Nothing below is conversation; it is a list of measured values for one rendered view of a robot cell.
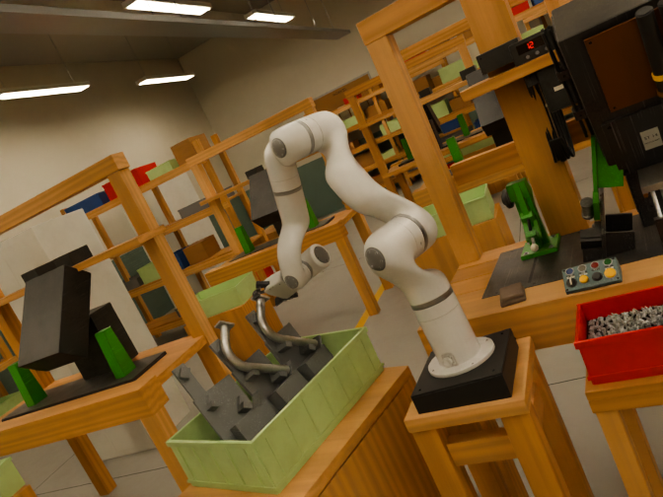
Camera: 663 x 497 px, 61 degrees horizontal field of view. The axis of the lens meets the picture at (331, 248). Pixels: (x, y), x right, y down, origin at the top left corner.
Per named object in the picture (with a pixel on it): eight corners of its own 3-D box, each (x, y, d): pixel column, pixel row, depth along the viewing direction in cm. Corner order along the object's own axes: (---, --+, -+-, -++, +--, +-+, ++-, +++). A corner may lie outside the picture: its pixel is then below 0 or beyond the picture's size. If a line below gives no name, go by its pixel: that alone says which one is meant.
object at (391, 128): (482, 158, 1086) (437, 46, 1046) (345, 211, 1209) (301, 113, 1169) (484, 153, 1134) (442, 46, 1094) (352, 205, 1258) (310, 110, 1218)
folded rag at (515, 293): (527, 301, 172) (523, 292, 172) (501, 309, 175) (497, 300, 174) (525, 288, 181) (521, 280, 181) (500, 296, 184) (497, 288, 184)
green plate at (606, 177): (624, 203, 169) (622, 133, 163) (593, 205, 173) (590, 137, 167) (623, 192, 179) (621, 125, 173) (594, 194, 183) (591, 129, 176)
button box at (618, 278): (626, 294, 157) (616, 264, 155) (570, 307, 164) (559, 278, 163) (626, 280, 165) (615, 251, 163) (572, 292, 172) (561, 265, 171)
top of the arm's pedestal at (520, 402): (530, 413, 135) (524, 399, 134) (408, 434, 149) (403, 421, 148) (536, 347, 162) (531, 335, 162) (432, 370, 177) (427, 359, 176)
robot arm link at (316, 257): (298, 290, 183) (311, 277, 190) (323, 271, 175) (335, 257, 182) (281, 271, 182) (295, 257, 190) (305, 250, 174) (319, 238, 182)
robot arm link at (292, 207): (280, 200, 162) (306, 293, 173) (306, 181, 174) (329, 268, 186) (255, 202, 166) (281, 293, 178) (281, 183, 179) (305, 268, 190)
